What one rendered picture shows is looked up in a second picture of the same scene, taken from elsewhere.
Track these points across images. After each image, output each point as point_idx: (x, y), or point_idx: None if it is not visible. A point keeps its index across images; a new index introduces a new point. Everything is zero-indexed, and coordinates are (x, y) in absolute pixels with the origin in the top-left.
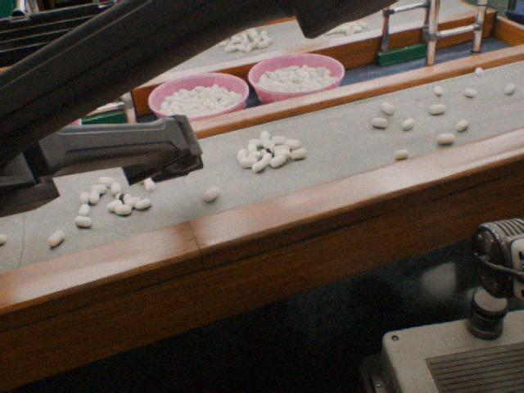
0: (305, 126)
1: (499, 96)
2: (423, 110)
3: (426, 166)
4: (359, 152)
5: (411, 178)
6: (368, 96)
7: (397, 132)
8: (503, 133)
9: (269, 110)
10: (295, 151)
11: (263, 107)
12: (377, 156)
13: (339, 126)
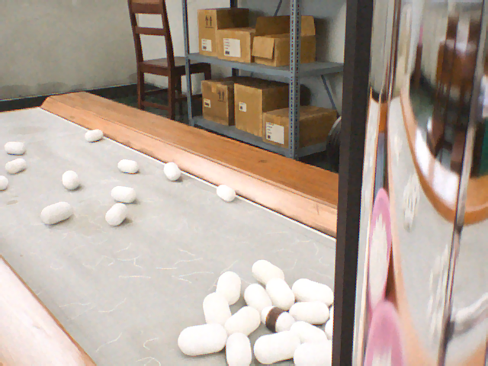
0: (112, 300)
1: (24, 158)
2: (60, 195)
3: (271, 166)
4: (220, 228)
5: (308, 171)
6: None
7: (139, 207)
8: (168, 140)
9: (56, 344)
10: (273, 268)
11: (26, 364)
12: (229, 214)
13: (115, 258)
